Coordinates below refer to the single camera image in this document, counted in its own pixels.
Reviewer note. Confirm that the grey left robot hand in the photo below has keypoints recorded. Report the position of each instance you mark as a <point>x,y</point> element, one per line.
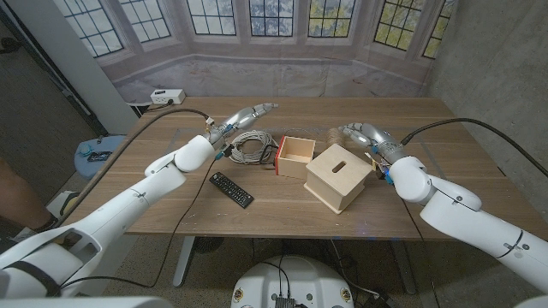
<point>242,120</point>

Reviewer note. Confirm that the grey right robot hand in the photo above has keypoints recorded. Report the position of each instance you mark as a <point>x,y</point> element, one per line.
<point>377,139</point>

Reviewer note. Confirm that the light wooden drawer unit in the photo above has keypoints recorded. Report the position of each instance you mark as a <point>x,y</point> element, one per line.
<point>338,181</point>

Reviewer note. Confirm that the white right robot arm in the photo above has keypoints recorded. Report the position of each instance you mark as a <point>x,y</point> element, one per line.
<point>471,218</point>

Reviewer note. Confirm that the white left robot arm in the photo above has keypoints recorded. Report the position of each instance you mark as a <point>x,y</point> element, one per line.
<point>107,218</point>

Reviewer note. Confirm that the black TV remote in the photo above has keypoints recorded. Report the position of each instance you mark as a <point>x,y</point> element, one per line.
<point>231,190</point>

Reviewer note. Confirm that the brown twine spool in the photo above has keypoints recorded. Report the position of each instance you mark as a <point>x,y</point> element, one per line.
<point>335,136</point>

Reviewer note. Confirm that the printed bay window backdrop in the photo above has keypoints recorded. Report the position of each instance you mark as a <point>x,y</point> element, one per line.
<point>274,77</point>

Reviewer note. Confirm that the wooden cabinet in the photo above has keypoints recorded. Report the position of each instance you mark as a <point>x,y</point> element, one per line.
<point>299,130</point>

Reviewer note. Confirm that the white power strip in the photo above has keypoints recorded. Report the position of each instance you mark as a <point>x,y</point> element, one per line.
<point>167,96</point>

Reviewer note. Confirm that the black floor fan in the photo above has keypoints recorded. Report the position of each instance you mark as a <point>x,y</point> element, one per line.
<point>210,244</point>

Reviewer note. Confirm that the grey table leg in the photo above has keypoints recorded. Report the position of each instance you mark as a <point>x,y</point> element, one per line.
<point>404,267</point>
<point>184,261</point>

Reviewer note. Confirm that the small black device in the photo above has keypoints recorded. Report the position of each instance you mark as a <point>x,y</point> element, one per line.
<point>99,156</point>

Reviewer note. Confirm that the blue round stool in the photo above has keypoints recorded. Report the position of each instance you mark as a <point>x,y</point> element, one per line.
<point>92,169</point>

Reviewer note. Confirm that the teal small object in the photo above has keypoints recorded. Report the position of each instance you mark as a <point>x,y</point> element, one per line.
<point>85,149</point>

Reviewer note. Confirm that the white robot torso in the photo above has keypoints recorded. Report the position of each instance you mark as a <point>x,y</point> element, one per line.
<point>295,278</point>

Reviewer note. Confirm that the person's leg with black sock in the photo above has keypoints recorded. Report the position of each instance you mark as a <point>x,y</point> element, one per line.
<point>19,197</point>

